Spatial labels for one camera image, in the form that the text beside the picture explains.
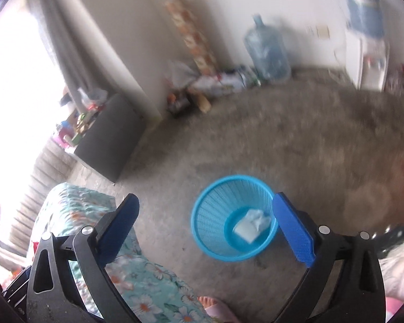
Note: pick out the white crumpled tissue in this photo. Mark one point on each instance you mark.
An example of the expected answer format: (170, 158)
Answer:
(250, 227)

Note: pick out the blue plastic waste basket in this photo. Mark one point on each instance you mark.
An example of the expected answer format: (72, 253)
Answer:
(221, 206)

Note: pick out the blue water jug on floor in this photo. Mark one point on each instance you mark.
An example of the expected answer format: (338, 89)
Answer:
(266, 48)

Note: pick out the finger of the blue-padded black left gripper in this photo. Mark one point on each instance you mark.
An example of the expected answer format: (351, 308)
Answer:
(52, 295)

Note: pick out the dark grey cabinet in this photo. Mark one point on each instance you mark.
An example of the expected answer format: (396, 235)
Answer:
(109, 142)

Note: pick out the white water dispenser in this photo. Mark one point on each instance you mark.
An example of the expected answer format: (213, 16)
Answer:
(366, 61)

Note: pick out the grey curtain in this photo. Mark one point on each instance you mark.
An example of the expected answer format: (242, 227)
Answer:
(78, 69)

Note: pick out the tall patterned cardboard box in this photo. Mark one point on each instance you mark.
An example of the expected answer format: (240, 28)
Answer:
(194, 39)

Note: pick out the floral teal quilt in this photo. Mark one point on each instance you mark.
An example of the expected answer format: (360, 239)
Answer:
(154, 293)

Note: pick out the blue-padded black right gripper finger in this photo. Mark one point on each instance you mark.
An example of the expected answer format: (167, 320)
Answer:
(342, 282)

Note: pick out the white wall socket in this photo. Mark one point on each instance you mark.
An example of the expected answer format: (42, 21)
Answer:
(323, 32)

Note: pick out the blue jug on dispenser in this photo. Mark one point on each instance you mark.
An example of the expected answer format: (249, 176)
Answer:
(366, 18)

